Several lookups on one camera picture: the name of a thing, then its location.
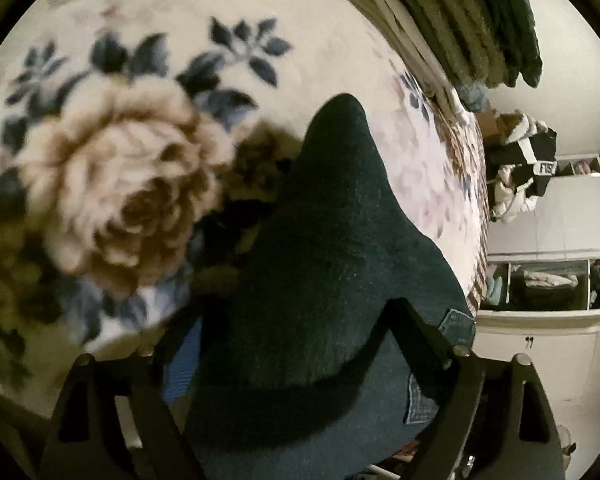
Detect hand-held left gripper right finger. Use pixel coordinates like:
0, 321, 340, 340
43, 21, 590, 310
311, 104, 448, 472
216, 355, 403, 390
387, 297, 566, 480

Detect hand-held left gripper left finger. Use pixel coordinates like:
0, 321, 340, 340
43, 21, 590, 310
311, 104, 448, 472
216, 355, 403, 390
40, 316, 205, 480

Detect dark blue denim pants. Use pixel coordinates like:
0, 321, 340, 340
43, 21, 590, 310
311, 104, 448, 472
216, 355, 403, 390
184, 92, 478, 480

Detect white wardrobe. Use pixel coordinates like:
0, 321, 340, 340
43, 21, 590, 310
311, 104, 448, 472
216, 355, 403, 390
474, 152, 600, 461

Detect white floral blanket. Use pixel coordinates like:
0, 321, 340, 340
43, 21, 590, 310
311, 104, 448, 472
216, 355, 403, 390
0, 0, 492, 413

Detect folded blue denim cloth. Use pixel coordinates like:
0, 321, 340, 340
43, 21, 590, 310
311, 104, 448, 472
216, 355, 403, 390
454, 79, 492, 113

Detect dark green folded blanket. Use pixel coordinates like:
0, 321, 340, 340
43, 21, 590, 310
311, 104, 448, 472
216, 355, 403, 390
495, 0, 544, 89

